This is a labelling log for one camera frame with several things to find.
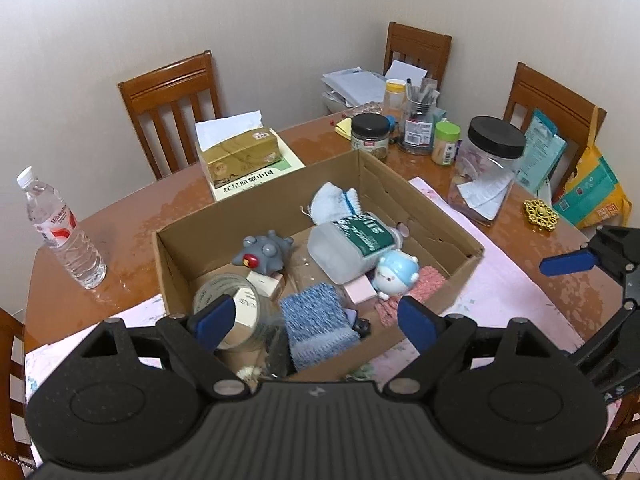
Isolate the green white booklet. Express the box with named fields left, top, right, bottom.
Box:
left=209, top=142, right=307, bottom=202

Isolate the gold ornate coaster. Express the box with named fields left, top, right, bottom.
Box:
left=523, top=198, right=560, bottom=232

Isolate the wooden chair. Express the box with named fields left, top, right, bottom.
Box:
left=118, top=50, right=223, bottom=181
left=0, top=307, right=37, bottom=471
left=384, top=21, right=452, bottom=91
left=504, top=62, right=607, bottom=196
left=597, top=395, right=640, bottom=476

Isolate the clear plastic jar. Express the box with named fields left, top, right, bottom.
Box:
left=252, top=302, right=289, bottom=342

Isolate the teal plastic packet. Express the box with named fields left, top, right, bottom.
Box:
left=515, top=109, right=568, bottom=193

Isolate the clear plastic water bottle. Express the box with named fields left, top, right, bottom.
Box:
left=16, top=166, right=107, bottom=290

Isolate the pink knitted sock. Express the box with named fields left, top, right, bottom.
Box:
left=375, top=266, right=447, bottom=328

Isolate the glass pen holder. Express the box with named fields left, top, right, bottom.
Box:
left=400, top=77, right=441, bottom=156

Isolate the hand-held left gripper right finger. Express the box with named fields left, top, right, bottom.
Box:
left=382, top=296, right=563, bottom=403

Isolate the white card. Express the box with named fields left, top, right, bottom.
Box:
left=385, top=60, right=429, bottom=82

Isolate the small black lid jar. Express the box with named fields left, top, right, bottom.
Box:
left=350, top=113, right=391, bottom=162

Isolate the brown wooden desktop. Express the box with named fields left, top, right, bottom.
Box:
left=22, top=115, right=640, bottom=361

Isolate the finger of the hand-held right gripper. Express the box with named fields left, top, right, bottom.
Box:
left=570, top=280, right=640, bottom=375
left=539, top=225, right=640, bottom=286

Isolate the white knitted blue stripe sock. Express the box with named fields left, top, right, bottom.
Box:
left=301, top=183, right=362, bottom=223

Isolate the grey rubber toy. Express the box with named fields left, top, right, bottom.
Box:
left=232, top=230, right=296, bottom=276

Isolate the brown cardboard box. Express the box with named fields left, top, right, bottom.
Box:
left=152, top=149, right=486, bottom=391

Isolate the silver metal chain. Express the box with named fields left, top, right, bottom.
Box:
left=0, top=449, right=32, bottom=472

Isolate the white translucent plastic bottle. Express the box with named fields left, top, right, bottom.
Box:
left=306, top=211, right=403, bottom=285

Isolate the yellow green bag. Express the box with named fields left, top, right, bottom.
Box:
left=552, top=106, right=633, bottom=229

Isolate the small pink box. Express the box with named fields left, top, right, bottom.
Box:
left=342, top=277, right=378, bottom=306

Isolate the large clear tape roll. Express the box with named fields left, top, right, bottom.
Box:
left=192, top=274, right=261, bottom=351

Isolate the stack of white papers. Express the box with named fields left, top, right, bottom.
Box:
left=320, top=66, right=388, bottom=111

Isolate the pink floral cloth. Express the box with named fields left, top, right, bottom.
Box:
left=25, top=176, right=586, bottom=411

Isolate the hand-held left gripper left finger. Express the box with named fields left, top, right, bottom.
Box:
left=80, top=295, right=246, bottom=401

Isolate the green lid spice jar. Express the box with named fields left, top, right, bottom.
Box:
left=431, top=121, right=461, bottom=167

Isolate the small beige box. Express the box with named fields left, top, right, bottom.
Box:
left=246, top=271, right=286, bottom=303

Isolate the blue white round toy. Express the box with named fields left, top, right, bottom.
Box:
left=372, top=251, right=420, bottom=301

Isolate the large clear black lid jar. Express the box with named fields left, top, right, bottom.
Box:
left=447, top=116, right=527, bottom=227

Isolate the blue fuzzy sock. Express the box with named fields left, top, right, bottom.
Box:
left=279, top=282, right=362, bottom=368

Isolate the gold green tissue box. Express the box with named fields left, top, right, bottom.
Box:
left=194, top=110, right=283, bottom=190

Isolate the yellow lid plastic jar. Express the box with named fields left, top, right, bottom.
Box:
left=384, top=79, right=407, bottom=121

